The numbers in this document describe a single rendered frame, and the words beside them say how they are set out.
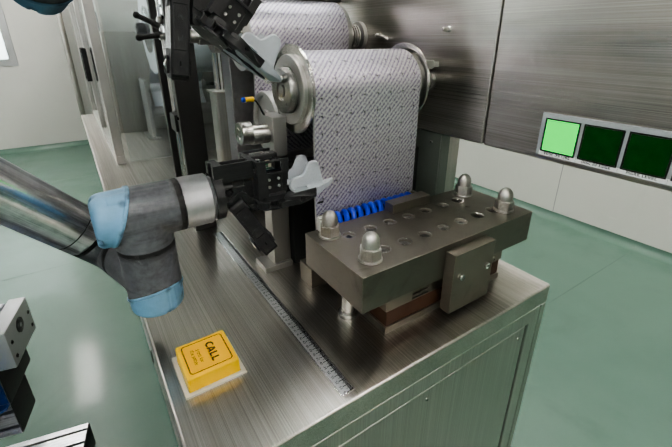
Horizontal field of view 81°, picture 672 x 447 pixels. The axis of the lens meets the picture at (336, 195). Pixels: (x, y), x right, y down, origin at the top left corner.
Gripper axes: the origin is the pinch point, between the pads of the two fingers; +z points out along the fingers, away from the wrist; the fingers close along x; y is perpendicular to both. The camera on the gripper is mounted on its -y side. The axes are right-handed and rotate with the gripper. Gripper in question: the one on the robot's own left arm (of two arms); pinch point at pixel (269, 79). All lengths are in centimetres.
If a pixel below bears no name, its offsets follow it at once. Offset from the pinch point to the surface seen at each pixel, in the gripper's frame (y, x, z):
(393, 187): -2.1, -5.8, 31.6
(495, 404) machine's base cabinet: -28, -31, 63
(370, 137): 2.4, -5.8, 19.6
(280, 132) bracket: -5.8, 1.6, 7.6
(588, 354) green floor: -6, -10, 192
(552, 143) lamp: 15.6, -28.6, 34.0
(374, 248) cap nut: -14.1, -23.2, 16.9
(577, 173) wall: 107, 67, 263
